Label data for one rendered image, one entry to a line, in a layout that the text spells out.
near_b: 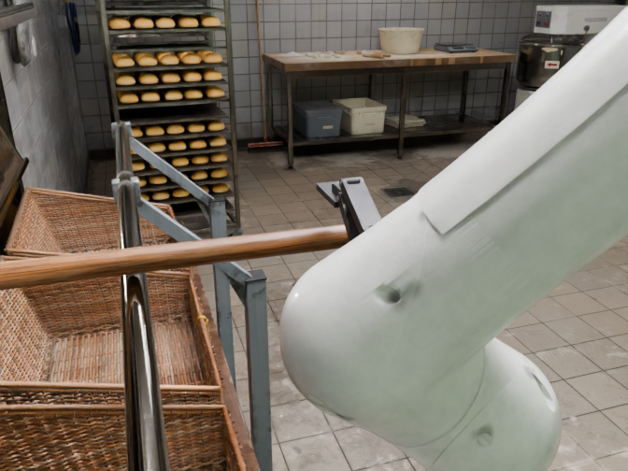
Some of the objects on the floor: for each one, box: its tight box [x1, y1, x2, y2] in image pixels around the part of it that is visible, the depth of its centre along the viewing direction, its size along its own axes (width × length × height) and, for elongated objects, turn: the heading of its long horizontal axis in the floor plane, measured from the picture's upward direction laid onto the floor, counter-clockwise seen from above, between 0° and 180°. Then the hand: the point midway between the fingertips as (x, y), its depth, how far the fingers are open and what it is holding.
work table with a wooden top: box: [263, 48, 517, 169], centre depth 562 cm, size 220×80×90 cm, turn 108°
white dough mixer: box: [514, 5, 627, 110], centre depth 564 cm, size 92×59×132 cm, turn 108°
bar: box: [111, 121, 273, 471], centre depth 122 cm, size 31×127×118 cm, turn 18°
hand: (330, 239), depth 74 cm, fingers open, 13 cm apart
